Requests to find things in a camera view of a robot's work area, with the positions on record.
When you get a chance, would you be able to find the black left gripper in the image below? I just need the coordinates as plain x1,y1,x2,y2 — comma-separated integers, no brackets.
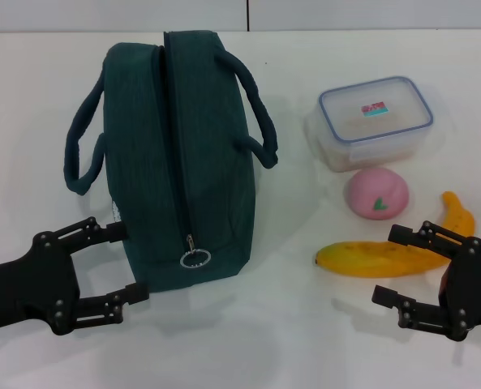
0,216,150,336

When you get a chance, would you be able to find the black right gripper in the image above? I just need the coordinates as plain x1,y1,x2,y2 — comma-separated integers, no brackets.
371,220,481,344

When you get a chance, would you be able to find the yellow toy banana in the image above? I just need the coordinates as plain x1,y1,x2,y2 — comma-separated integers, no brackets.
315,190,476,280

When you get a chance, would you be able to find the silver zipper pull ring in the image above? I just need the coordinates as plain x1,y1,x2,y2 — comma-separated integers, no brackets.
178,233,212,269

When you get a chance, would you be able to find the pink toy peach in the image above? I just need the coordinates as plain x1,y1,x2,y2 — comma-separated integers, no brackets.
346,169,410,222

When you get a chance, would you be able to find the dark teal insulated lunch bag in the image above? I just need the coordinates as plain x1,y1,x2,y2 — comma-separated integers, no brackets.
63,28,280,291

